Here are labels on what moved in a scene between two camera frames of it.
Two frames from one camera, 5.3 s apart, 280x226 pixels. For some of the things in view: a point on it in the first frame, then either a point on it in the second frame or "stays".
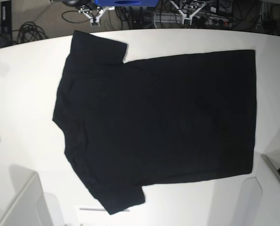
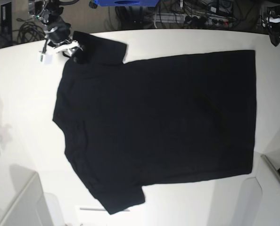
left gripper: [94, 20] to [60, 40]
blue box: [101, 3] stays
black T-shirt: [125, 125] stays
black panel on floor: [6, 19] stays
